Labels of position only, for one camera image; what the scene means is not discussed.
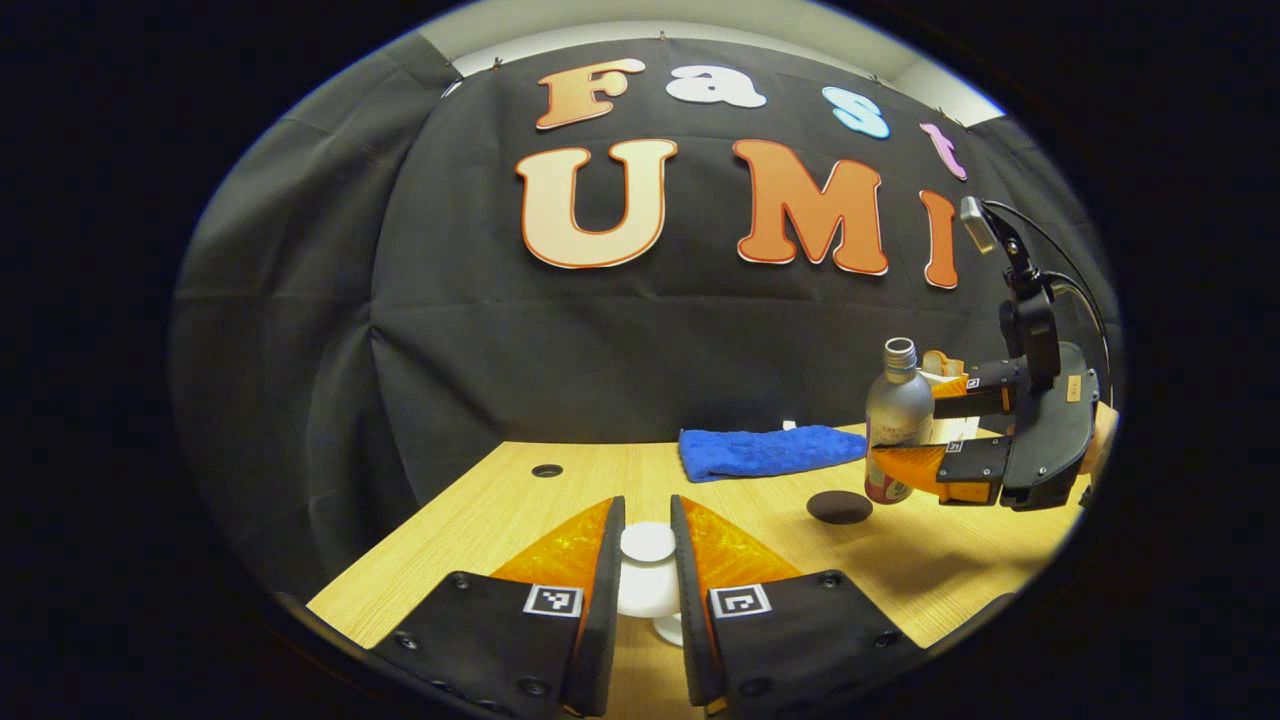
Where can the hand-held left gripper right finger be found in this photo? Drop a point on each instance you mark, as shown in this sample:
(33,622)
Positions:
(690,600)

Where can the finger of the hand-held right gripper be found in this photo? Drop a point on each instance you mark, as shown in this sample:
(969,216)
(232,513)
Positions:
(960,468)
(985,388)

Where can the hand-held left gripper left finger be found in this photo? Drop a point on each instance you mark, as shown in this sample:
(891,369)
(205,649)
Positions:
(600,600)

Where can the silver water bottle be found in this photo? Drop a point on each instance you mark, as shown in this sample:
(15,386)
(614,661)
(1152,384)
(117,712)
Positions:
(898,405)

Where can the dark brown round coaster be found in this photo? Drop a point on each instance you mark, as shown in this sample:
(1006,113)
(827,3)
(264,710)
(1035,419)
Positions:
(839,507)

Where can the white toaster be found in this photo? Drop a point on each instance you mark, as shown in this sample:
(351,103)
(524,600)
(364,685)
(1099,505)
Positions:
(958,428)

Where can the toasted bread slice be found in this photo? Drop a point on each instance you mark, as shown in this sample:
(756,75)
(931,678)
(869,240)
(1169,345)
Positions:
(940,362)

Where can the blue towel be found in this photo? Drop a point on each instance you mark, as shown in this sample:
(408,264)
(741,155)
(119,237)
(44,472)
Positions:
(770,452)

